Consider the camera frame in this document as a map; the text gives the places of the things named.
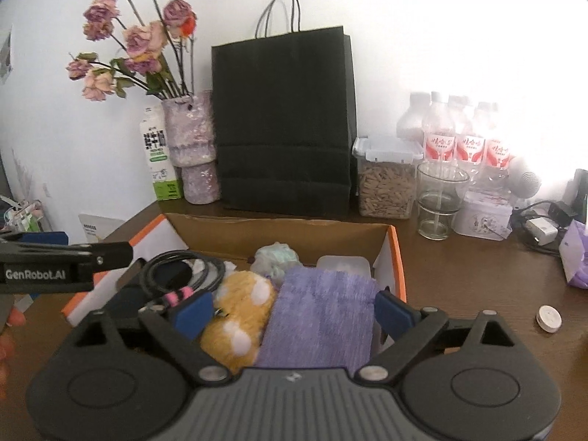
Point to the white green milk carton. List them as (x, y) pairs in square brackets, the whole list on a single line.
[(158, 156)]

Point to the orange cardboard box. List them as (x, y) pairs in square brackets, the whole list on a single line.
[(275, 239)]

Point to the purple textured vase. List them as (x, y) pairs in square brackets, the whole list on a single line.
[(190, 138)]

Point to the white floral tin box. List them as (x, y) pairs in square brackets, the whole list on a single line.
[(482, 218)]

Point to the brown wooden desktop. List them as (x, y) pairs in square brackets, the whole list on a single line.
[(482, 285)]

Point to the small white bottle cap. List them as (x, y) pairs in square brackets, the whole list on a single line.
[(548, 318)]

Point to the yellow plush toy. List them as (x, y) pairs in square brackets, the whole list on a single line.
[(243, 303)]

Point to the clear seed storage container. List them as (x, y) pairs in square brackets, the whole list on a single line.
[(386, 188)]

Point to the metal storage rack with bottles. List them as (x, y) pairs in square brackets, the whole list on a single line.
[(23, 213)]

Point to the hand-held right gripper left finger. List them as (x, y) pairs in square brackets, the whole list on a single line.
[(193, 312)]

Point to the clear container of white beads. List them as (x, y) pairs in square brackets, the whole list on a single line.
[(342, 264)]

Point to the pack of water bottles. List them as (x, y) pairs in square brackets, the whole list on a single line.
[(459, 147)]

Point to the dried pink rose bouquet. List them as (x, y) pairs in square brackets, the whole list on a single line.
[(142, 39)]

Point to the white power adapter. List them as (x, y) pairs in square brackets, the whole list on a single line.
[(542, 231)]

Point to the clear plastic bag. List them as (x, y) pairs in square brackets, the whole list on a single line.
[(275, 257)]

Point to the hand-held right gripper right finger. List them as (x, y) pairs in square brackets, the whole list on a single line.
[(395, 314)]

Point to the white round desk gadget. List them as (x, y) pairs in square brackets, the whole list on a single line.
[(528, 183)]

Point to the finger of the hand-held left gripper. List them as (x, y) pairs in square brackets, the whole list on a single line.
[(112, 255), (46, 238)]

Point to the clear drinking glass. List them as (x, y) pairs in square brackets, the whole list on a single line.
[(436, 211)]

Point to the purple tissue pack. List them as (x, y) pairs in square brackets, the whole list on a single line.
[(576, 257)]

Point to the black paper bag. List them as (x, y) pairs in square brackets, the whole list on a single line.
[(285, 124)]

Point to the person's left hand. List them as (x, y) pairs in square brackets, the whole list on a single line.
[(14, 318)]

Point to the purple fabric pouch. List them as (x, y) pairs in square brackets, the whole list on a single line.
[(317, 317)]

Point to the white printed board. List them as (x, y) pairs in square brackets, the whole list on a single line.
[(99, 227)]

